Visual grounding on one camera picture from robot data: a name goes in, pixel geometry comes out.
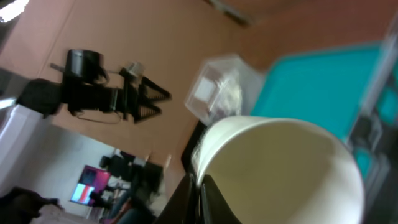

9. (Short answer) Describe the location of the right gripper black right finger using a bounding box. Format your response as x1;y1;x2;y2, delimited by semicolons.
200;175;241;224

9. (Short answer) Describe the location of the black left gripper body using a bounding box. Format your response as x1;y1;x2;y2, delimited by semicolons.
62;49;146;121

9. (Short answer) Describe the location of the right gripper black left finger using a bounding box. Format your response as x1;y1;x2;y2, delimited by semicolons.
154;173;196;224

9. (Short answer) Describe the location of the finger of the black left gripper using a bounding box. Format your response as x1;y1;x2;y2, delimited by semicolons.
141;77;172;103
133;105;162;123

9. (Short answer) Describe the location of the cream cup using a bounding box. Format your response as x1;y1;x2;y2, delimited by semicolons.
195;116;365;223

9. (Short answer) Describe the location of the white napkin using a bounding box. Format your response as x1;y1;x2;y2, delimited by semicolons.
214;70;243;116

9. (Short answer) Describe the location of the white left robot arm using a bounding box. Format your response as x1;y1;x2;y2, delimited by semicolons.
1;49;172;194

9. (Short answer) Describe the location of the black plastic tray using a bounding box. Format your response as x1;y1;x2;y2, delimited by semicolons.
181;121;207;173

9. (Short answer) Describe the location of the clear plastic bin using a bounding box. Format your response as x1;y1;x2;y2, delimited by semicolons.
185;54;265;126

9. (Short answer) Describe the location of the background monitor screen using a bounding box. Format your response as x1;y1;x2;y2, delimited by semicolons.
70;165;111;206

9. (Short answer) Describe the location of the teal serving tray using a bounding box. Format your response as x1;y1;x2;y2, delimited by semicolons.
251;43;381;148

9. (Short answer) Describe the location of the grey dish rack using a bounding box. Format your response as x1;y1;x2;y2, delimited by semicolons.
348;18;397;224

